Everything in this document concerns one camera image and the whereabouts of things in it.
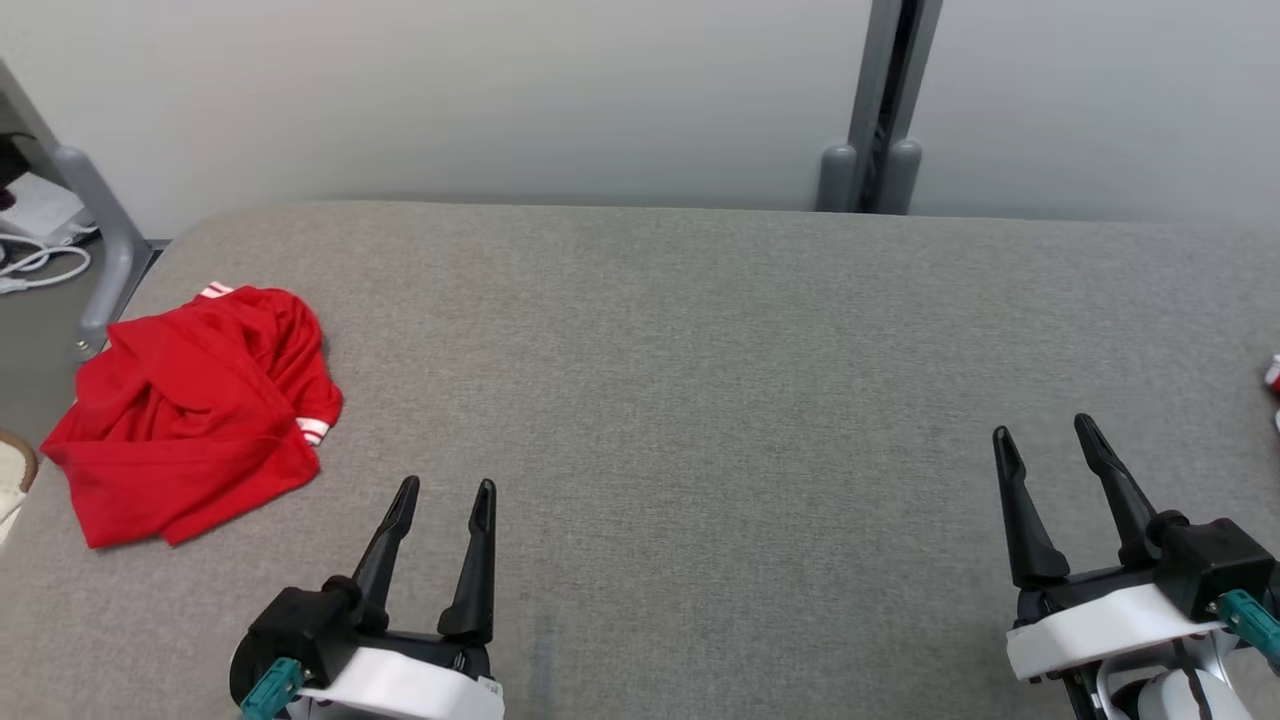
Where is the teal right camera connector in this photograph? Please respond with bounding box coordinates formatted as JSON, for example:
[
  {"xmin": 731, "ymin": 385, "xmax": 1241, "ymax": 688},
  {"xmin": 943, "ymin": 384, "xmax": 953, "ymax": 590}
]
[{"xmin": 1215, "ymin": 588, "xmax": 1280, "ymax": 673}]

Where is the white floor cable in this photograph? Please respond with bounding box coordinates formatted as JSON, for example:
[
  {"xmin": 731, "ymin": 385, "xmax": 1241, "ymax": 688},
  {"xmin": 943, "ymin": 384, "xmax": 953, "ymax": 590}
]
[{"xmin": 0, "ymin": 232, "xmax": 93, "ymax": 296}]

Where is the red shirt with white trim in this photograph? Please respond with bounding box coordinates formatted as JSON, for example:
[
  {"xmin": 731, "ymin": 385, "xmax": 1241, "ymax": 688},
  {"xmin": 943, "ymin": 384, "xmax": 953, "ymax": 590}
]
[{"xmin": 40, "ymin": 283, "xmax": 344, "ymax": 551}]

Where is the teal left camera connector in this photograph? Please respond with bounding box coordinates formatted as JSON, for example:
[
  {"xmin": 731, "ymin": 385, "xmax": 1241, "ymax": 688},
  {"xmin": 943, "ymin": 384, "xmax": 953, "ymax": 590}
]
[{"xmin": 238, "ymin": 655, "xmax": 306, "ymax": 720}]

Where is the grey partition post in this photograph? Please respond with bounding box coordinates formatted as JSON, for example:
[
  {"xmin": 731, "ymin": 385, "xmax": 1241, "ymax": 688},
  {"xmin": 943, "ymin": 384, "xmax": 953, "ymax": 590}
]
[{"xmin": 815, "ymin": 0, "xmax": 943, "ymax": 216}]

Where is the grey metal table leg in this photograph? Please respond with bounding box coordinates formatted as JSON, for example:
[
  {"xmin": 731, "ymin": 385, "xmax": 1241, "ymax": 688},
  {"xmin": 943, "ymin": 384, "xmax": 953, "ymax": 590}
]
[{"xmin": 0, "ymin": 60, "xmax": 153, "ymax": 361}]

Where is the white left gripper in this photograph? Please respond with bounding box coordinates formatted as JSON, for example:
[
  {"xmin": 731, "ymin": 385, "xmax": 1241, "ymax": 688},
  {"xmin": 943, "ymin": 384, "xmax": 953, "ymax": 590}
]
[{"xmin": 295, "ymin": 475, "xmax": 506, "ymax": 720}]

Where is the teal camera connector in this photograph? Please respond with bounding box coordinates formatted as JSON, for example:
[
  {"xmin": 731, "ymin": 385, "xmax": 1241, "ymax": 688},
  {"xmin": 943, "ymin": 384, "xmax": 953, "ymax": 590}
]
[
  {"xmin": 1215, "ymin": 588, "xmax": 1280, "ymax": 673},
  {"xmin": 238, "ymin": 655, "xmax": 306, "ymax": 720}
]

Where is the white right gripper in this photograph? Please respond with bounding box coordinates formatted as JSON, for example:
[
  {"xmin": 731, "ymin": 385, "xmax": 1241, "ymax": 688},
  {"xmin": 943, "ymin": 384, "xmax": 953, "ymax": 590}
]
[{"xmin": 992, "ymin": 413, "xmax": 1241, "ymax": 720}]

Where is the white box on floor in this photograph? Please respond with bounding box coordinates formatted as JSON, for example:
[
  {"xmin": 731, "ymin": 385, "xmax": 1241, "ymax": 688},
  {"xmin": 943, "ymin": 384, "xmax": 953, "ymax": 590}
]
[{"xmin": 0, "ymin": 172, "xmax": 86, "ymax": 246}]

